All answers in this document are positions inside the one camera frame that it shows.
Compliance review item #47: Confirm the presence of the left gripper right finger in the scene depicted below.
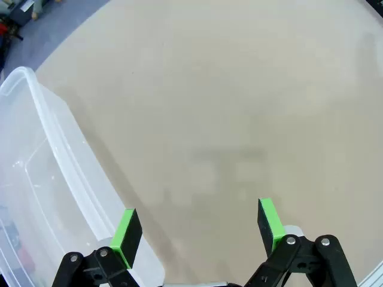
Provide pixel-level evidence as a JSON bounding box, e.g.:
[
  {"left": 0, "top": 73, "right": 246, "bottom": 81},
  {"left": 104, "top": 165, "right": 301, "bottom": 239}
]
[{"left": 244, "top": 197, "right": 358, "bottom": 287}]

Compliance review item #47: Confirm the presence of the clear plastic storage box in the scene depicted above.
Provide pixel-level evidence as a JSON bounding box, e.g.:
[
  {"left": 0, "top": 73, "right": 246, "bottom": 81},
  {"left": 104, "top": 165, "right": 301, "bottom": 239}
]
[{"left": 0, "top": 66, "right": 166, "bottom": 287}]

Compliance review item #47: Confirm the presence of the aluminium frame rail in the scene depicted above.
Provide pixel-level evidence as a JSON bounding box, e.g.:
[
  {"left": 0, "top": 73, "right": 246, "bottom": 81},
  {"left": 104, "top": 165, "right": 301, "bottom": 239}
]
[{"left": 357, "top": 262, "right": 383, "bottom": 287}]

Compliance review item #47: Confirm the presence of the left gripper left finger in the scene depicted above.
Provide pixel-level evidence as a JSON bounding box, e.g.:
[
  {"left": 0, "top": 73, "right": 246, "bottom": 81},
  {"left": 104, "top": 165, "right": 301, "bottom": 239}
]
[{"left": 51, "top": 208, "right": 144, "bottom": 287}]

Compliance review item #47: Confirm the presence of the dark grey storage bin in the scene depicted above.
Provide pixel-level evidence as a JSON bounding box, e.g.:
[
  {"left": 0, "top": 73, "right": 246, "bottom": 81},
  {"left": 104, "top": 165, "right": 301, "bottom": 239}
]
[{"left": 8, "top": 0, "right": 34, "bottom": 28}]

